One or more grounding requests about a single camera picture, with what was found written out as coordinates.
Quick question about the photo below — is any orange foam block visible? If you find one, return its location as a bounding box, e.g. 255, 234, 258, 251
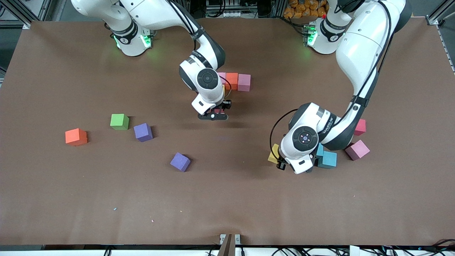
65, 128, 88, 146
225, 73, 239, 90

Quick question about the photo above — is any purple foam block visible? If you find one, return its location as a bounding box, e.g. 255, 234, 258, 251
170, 152, 191, 172
134, 123, 153, 143

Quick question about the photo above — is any brown paper table cover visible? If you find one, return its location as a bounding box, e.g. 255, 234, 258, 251
0, 18, 455, 246

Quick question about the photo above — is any green foam block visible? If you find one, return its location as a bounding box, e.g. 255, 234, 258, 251
110, 113, 130, 130

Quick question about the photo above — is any pile of orange objects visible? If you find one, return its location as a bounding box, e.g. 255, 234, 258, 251
283, 0, 329, 19

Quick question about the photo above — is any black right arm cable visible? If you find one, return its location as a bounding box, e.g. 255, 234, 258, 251
221, 79, 232, 102

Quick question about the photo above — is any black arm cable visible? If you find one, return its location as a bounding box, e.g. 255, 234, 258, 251
269, 108, 303, 160
221, 79, 232, 102

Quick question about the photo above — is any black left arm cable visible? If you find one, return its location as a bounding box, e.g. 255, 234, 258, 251
269, 108, 303, 160

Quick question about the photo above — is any metal mount bracket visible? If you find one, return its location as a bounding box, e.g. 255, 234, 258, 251
218, 234, 241, 256

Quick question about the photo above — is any perforated metal rail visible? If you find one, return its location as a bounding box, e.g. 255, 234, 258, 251
437, 26, 455, 74

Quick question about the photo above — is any aluminium frame profile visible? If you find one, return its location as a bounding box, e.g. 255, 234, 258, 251
0, 0, 54, 29
427, 0, 455, 26

